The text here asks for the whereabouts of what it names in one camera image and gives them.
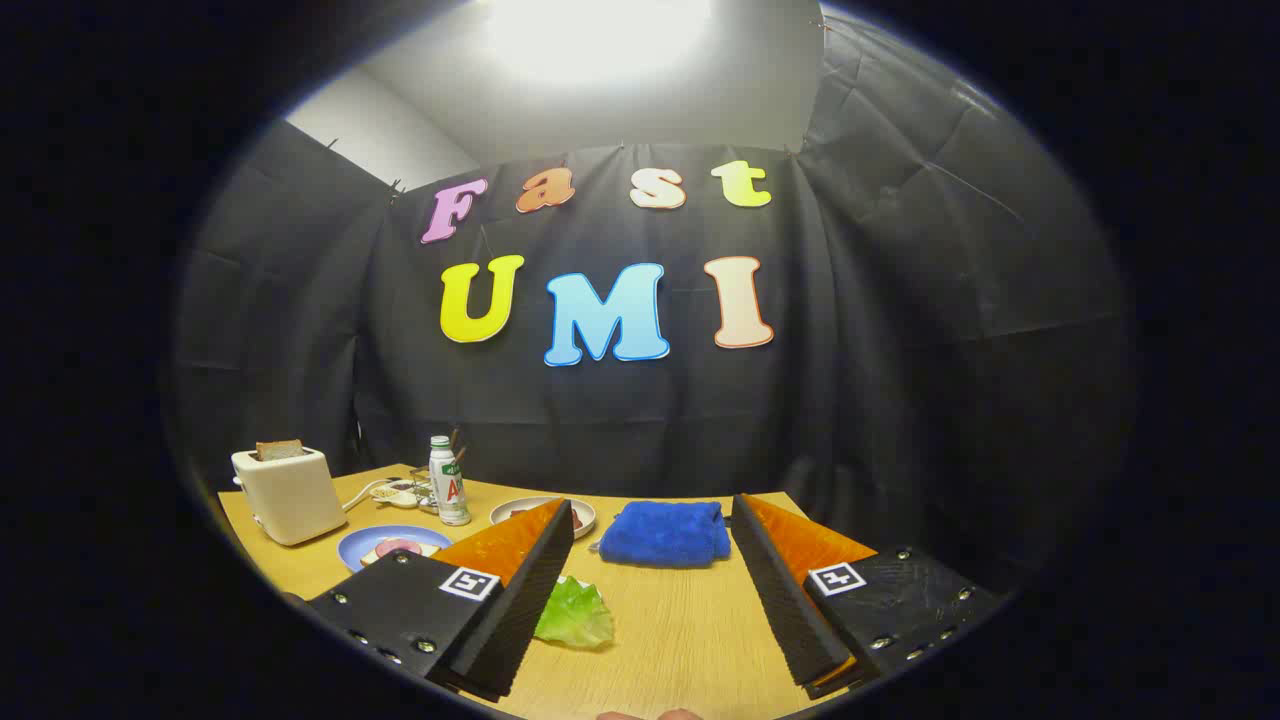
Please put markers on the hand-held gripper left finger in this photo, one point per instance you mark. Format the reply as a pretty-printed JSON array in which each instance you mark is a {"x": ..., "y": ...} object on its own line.
[{"x": 520, "y": 610}]

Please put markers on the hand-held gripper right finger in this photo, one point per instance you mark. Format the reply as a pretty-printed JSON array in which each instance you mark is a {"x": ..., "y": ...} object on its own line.
[{"x": 785, "y": 600}]

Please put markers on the green lettuce leaf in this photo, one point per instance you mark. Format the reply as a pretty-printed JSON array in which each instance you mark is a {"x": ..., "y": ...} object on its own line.
[{"x": 575, "y": 615}]

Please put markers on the beige round plate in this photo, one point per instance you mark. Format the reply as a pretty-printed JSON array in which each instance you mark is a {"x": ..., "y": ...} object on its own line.
[{"x": 505, "y": 512}]

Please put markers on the blue towel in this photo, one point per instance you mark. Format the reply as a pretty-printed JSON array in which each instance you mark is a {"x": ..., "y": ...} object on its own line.
[{"x": 665, "y": 535}]

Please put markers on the pink ham slice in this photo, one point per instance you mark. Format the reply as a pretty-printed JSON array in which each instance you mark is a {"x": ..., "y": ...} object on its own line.
[{"x": 398, "y": 548}]

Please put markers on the white drink bottle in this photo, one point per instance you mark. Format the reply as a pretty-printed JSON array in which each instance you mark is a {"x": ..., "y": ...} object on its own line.
[{"x": 449, "y": 490}]

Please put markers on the white sectioned bean dish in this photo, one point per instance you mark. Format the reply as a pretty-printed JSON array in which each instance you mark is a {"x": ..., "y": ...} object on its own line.
[{"x": 395, "y": 493}]

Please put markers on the blue round plate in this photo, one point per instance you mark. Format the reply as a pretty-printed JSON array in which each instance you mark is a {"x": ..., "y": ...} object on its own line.
[{"x": 352, "y": 550}]

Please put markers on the cream toaster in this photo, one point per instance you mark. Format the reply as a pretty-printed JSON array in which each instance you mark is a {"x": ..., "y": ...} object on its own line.
[{"x": 295, "y": 495}]

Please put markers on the black backdrop cloth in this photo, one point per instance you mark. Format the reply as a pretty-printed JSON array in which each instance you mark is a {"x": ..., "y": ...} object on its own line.
[{"x": 880, "y": 300}]

